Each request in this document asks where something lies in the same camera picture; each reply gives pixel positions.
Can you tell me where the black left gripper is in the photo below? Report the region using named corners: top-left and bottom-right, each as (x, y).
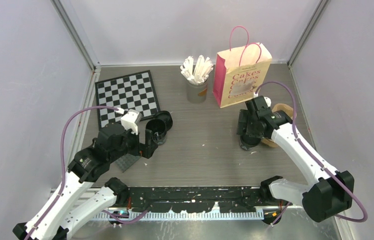
top-left (110, 123), bottom-right (158, 162)

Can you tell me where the pink cakes paper bag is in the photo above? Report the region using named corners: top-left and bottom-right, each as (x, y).
top-left (213, 42), bottom-right (272, 108)

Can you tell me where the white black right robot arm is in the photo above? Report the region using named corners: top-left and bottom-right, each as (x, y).
top-left (237, 96), bottom-right (355, 223)

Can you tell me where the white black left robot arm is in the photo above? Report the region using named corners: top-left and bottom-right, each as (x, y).
top-left (12, 123), bottom-right (162, 240)

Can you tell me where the black cup stack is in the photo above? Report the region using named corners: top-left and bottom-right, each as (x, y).
top-left (146, 118), bottom-right (167, 145)

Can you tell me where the black lid stack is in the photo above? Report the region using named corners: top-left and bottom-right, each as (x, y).
top-left (154, 110), bottom-right (173, 131)

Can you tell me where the grey studded baseplate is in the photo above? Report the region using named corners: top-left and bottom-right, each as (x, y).
top-left (114, 154), bottom-right (141, 172)

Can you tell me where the black white chessboard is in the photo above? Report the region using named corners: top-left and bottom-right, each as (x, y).
top-left (95, 70), bottom-right (160, 120)

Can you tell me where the grey holder cup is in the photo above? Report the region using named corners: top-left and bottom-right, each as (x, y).
top-left (186, 81), bottom-right (208, 104)

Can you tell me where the white wrapped stirrers bundle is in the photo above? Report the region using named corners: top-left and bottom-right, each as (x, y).
top-left (180, 55), bottom-right (214, 86)

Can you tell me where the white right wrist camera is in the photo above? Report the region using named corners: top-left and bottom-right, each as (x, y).
top-left (254, 94), bottom-right (272, 107)

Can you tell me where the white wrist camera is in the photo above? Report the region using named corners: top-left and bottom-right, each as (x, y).
top-left (116, 108), bottom-right (142, 135)
top-left (254, 94), bottom-right (272, 107)

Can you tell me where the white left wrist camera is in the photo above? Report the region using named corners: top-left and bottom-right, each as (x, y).
top-left (116, 108), bottom-right (142, 135)

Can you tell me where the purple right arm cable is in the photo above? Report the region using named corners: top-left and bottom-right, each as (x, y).
top-left (254, 80), bottom-right (369, 226)

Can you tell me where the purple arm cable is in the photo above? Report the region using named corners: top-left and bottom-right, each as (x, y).
top-left (254, 80), bottom-right (369, 226)
top-left (23, 105), bottom-right (151, 240)

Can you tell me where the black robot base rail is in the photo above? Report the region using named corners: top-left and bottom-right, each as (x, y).
top-left (113, 186), bottom-right (287, 213)

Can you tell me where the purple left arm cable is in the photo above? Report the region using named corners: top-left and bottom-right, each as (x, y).
top-left (23, 105), bottom-right (151, 240)

